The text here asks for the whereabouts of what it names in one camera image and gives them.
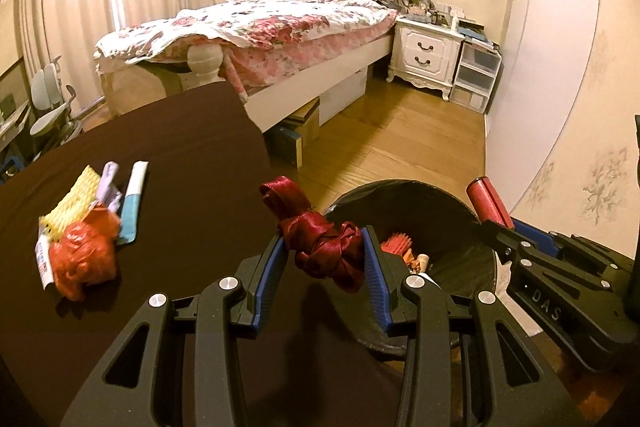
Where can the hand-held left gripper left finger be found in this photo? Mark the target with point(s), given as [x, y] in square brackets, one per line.
[267, 287]

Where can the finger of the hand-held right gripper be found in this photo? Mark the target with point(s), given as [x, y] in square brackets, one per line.
[537, 237]
[510, 247]

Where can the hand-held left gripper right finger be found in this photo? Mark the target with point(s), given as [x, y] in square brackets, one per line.
[377, 287]

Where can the red foam fruit net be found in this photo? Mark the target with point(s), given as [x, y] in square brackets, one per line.
[400, 244]

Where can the dark red cylinder tube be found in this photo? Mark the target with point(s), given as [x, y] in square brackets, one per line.
[487, 202]

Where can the round bin with black bag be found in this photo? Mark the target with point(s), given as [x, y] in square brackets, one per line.
[450, 237]

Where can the dark red satin ribbon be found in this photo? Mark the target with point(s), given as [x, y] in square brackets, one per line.
[320, 242]

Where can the white blue tube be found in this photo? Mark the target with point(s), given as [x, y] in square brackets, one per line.
[132, 202]

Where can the orange plastic bag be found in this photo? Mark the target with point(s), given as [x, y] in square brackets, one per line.
[85, 252]

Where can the purple paper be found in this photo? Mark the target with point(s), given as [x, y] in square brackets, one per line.
[107, 184]

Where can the yellow foam fruit net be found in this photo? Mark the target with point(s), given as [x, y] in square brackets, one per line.
[75, 197]

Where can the white labelled tube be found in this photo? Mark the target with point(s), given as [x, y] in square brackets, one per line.
[45, 262]

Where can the cardboard box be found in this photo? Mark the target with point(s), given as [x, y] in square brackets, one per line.
[300, 127]

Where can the plastic drawer unit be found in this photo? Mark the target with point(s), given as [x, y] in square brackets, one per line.
[475, 72]

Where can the white storage box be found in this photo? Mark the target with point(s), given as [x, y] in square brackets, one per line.
[345, 94]

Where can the bed with floral quilt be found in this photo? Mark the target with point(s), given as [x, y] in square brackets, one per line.
[310, 87]

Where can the white nightstand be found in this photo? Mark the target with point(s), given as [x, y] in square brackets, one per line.
[425, 52]

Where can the pink floral bedsheet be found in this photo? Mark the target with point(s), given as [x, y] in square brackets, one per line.
[300, 57]

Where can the bedside clutter pile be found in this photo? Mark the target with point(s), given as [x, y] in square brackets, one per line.
[440, 14]

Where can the floral duvet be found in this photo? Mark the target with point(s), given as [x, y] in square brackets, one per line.
[225, 22]

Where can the white desk chair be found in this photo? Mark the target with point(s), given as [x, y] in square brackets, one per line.
[47, 87]

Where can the study desk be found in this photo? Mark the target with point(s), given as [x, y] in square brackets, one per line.
[12, 122]

